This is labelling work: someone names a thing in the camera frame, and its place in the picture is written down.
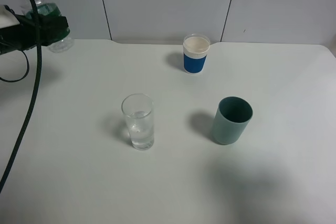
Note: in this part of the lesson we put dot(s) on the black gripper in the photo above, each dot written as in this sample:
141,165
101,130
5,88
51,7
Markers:
37,31

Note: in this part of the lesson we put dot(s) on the clear plastic water bottle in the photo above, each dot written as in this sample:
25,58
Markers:
63,41

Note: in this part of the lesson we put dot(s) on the blue and white cup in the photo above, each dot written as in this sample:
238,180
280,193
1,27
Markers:
195,50

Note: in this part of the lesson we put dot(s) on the teal green cup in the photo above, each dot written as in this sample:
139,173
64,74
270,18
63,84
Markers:
232,116

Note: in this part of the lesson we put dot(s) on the tall clear drinking glass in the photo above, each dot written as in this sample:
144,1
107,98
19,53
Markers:
138,114

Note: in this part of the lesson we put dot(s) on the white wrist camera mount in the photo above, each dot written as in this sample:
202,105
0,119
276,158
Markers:
7,18

